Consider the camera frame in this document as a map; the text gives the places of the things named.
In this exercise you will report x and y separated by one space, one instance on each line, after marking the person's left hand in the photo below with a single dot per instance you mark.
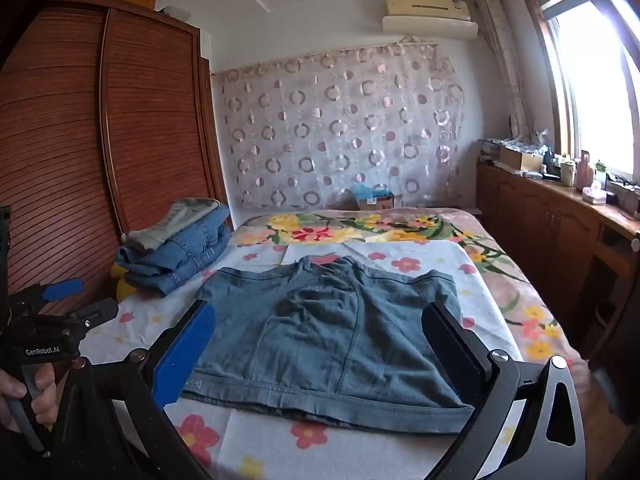
45 392

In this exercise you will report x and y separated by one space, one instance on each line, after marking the long wooden cabinet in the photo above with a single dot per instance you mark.
550 230

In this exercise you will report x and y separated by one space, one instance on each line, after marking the blue plastic bag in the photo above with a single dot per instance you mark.
370 191

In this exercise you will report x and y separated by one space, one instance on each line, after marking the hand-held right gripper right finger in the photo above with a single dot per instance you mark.
452 355

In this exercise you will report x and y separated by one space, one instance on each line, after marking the wooden framed window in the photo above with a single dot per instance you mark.
595 60

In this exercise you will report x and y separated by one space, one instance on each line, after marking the folded blue jeans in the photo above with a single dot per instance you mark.
185 255

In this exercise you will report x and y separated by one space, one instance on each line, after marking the small cardboard box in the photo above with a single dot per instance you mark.
377 203

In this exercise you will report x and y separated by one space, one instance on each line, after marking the white jar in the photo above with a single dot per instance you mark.
567 174

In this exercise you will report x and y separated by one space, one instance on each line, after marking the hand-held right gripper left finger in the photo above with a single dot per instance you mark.
184 355

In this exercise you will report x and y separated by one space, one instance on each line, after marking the pink floral blanket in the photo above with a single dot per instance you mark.
320 230

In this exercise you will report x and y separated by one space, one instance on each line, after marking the white flower-print bed sheet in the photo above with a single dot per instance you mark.
260 445

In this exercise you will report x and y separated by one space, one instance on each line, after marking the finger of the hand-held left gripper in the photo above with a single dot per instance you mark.
62 290
95 314

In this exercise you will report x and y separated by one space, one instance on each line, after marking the pink bottle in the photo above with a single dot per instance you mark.
586 172

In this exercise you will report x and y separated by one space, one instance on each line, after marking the cream wall air conditioner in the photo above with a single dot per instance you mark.
430 15

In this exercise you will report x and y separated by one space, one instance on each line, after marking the folded grey-green pants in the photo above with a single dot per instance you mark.
170 222

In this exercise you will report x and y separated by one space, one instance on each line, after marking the pale window curtain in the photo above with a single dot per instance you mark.
505 60

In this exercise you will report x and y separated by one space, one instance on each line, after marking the yellow soft item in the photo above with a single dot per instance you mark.
121 285

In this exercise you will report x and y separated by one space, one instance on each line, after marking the pink circle-patterned wall cloth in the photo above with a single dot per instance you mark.
340 125

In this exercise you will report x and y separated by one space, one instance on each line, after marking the grey-blue pants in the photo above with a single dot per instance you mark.
325 340

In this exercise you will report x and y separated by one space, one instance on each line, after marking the brown slatted wooden wardrobe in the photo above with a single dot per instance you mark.
60 160

